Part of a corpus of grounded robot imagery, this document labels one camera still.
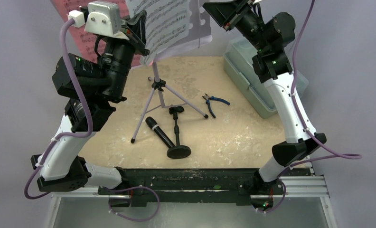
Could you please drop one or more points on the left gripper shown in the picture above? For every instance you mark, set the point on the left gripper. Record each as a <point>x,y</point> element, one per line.
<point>135,31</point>

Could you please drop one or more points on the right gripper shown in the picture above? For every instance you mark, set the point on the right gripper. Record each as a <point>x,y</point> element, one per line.
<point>225,14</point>

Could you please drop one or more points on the white sheet music page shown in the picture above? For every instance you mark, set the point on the white sheet music page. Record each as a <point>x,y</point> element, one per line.
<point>167,22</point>

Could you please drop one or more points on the pink sheet music page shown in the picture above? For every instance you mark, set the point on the pink sheet music page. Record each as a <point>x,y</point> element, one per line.
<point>84,41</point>

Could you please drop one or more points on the black handheld microphone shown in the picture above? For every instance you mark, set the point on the black handheld microphone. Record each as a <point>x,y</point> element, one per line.
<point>151,123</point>

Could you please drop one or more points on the black desktop microphone stand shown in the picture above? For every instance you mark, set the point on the black desktop microphone stand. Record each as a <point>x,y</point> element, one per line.
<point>178,151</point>

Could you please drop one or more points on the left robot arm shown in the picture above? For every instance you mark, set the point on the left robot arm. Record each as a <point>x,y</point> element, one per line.
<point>60,168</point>

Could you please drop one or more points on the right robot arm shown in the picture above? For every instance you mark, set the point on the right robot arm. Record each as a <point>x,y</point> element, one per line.
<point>275,72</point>

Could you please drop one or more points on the clear plastic storage box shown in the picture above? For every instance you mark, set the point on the clear plastic storage box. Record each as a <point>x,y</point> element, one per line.
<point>238,65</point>

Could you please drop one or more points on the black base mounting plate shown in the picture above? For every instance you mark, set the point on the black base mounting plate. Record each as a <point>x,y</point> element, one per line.
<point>241,186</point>

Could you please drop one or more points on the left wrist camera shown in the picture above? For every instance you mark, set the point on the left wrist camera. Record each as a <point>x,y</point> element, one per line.
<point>101,18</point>

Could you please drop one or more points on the aluminium rail frame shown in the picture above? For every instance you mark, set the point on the aluminium rail frame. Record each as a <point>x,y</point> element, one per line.
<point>304,203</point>

